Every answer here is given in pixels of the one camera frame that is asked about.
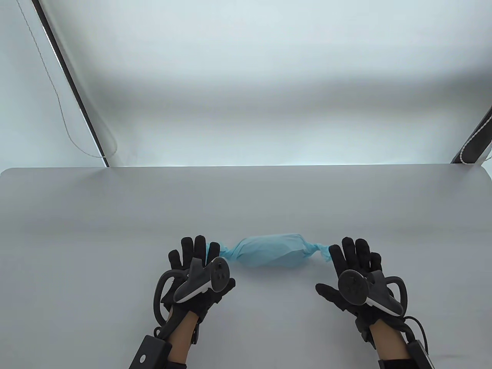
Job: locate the person's right forearm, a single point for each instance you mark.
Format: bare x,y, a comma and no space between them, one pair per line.
388,340

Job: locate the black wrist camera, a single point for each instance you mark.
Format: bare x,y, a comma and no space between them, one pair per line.
367,333
196,332

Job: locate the black white left controller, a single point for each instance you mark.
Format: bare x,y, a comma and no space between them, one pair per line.
207,280

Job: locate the black left wrist box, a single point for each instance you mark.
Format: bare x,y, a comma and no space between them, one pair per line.
148,353

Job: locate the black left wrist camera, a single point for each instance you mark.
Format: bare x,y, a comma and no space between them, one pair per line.
196,332

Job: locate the long black pole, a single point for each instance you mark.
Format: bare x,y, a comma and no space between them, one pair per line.
69,77

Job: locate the person's left hand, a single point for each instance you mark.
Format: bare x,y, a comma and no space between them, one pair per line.
192,250

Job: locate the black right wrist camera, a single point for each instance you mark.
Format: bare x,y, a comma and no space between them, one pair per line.
367,333

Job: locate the black wrist box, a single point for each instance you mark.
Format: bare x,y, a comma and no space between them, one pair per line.
421,353
148,353

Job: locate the short black pole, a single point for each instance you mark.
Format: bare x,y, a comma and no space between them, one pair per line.
476,142

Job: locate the light blue gift wrapping paper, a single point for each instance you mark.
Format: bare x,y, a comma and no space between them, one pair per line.
271,250

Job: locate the black right wrist box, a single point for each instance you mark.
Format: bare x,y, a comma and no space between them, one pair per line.
421,353

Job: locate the person's left forearm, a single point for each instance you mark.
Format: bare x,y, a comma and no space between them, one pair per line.
180,340

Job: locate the person's right hand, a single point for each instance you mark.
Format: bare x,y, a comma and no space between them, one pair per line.
348,257

